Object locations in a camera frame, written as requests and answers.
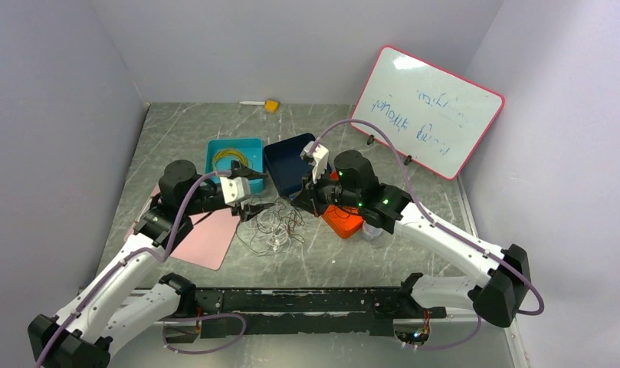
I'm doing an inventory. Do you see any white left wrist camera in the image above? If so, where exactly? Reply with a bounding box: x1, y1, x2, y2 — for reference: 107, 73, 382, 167
220, 176, 251, 207

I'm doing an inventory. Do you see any orange plastic tray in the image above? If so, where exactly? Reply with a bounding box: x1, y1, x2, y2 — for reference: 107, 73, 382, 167
320, 171, 366, 240

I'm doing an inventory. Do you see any clear plastic cup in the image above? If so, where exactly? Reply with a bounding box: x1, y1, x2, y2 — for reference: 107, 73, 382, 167
361, 222, 383, 242

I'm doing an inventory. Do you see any brown cable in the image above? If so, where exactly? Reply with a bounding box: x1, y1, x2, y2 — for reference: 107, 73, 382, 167
235, 196, 307, 255

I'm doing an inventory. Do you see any yellow coiled cable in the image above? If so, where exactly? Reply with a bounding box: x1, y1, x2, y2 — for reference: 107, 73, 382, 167
212, 148, 253, 176

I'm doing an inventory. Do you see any pink framed whiteboard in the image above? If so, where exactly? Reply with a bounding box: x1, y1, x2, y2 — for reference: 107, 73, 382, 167
352, 46, 505, 179

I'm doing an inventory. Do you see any navy blue plastic tray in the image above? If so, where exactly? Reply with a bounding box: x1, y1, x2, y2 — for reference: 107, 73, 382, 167
263, 133, 315, 197

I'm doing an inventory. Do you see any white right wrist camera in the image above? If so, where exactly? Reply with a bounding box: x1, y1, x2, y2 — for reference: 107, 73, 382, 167
300, 140, 330, 184

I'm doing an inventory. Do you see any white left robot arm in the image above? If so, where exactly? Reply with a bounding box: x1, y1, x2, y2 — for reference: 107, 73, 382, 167
28, 159, 265, 367

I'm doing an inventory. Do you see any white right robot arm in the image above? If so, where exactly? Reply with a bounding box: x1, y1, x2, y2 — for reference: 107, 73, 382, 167
292, 150, 531, 328

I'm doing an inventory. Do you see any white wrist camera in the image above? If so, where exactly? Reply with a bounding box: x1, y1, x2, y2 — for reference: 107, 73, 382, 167
300, 140, 330, 184
220, 176, 251, 207

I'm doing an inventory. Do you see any yellow block eraser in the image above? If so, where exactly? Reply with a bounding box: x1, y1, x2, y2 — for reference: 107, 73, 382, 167
263, 100, 280, 113

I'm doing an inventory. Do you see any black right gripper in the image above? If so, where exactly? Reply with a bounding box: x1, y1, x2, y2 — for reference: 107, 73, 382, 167
291, 164, 362, 218

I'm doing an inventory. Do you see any teal plastic tray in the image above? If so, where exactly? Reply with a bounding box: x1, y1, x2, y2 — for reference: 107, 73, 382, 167
205, 137, 264, 173

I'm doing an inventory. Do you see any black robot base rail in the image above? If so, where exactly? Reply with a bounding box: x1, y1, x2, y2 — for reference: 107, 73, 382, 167
164, 274, 447, 343

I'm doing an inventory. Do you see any pink clipboard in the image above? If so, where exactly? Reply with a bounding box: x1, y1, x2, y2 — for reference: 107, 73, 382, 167
124, 183, 242, 271

